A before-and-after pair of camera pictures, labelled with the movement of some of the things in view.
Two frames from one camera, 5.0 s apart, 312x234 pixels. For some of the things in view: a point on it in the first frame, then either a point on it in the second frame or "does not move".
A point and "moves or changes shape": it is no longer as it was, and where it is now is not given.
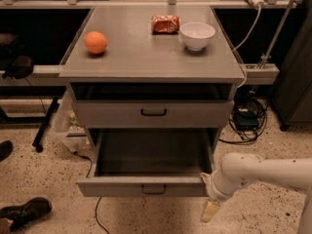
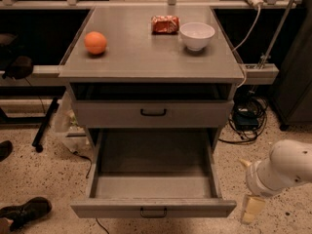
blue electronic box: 246,121 does not move
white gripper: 213,188 → 253,180
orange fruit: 96,42 does not move
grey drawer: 148,162 moves or changes shape
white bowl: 197,34 does not move
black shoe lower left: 25,214 does not move
